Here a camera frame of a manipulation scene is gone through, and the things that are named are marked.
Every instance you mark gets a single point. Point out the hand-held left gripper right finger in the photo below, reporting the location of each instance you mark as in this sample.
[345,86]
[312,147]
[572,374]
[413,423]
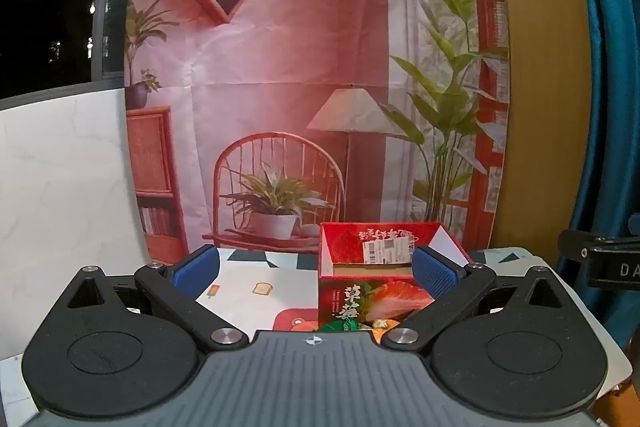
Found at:
[432,274]

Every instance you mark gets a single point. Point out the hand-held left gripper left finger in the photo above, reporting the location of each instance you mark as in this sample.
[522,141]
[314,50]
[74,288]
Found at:
[197,272]

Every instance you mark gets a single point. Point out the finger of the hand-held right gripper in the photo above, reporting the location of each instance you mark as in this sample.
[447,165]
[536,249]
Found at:
[575,249]

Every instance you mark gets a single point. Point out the white marble board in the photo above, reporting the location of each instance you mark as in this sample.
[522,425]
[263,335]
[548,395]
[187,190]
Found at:
[65,182]

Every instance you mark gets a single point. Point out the red cloth pouch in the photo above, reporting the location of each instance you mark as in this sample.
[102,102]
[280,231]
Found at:
[287,319]

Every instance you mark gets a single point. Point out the printed room backdrop cloth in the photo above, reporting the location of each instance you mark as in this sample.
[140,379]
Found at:
[280,57]

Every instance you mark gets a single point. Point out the patterned tablecloth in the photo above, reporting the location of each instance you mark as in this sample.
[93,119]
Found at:
[260,267]

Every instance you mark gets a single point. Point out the red strawberry cardboard box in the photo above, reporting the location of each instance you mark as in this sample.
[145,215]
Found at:
[345,302]

